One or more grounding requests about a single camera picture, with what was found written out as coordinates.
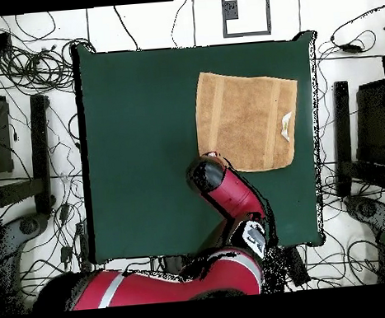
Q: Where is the tan terry towel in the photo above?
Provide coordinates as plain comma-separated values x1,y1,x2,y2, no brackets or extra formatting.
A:
190,64,306,176

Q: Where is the dark green table cloth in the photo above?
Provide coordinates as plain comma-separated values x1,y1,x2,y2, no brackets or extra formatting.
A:
70,25,335,266

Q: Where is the long black power strip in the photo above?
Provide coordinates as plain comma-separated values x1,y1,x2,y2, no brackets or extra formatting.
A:
75,219,94,275

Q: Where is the black oblong floor box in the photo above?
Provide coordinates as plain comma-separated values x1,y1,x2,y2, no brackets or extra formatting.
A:
281,244,312,289

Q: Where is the grey square floor marker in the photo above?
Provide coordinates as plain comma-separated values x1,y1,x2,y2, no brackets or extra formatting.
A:
219,0,273,40

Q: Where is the small black power adapter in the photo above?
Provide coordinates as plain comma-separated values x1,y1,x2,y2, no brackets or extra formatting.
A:
59,246,74,265

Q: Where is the office chair base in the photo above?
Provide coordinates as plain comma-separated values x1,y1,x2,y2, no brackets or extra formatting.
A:
0,211,57,316
342,191,385,241

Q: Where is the black metal frame bar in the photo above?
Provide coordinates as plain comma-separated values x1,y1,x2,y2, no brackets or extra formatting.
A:
329,80,358,199
26,93,59,216

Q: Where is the black adapter with cable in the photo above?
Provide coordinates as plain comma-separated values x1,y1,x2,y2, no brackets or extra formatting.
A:
327,1,385,56

